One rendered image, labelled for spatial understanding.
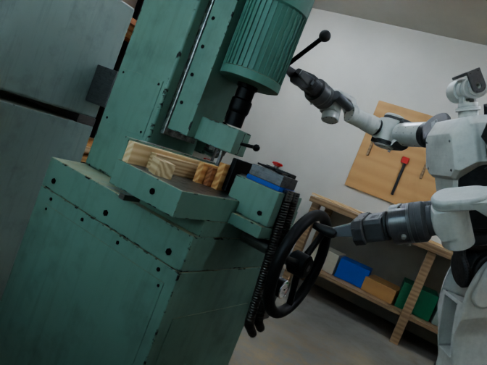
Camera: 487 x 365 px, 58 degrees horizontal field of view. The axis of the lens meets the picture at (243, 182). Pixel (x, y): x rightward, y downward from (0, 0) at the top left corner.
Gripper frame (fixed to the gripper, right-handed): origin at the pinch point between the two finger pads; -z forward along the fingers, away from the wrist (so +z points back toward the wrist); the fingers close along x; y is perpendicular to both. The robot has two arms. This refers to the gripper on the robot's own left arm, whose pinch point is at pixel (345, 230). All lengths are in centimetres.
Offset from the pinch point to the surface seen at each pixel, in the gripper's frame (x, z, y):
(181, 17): 9, -37, 64
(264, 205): -4.7, -16.9, 9.5
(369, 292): 270, -76, -116
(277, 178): -1.8, -13.1, 15.0
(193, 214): -21.0, -25.9, 11.9
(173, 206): -27.1, -26.0, 15.0
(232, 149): 5.6, -28.0, 24.6
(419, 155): 346, -23, -12
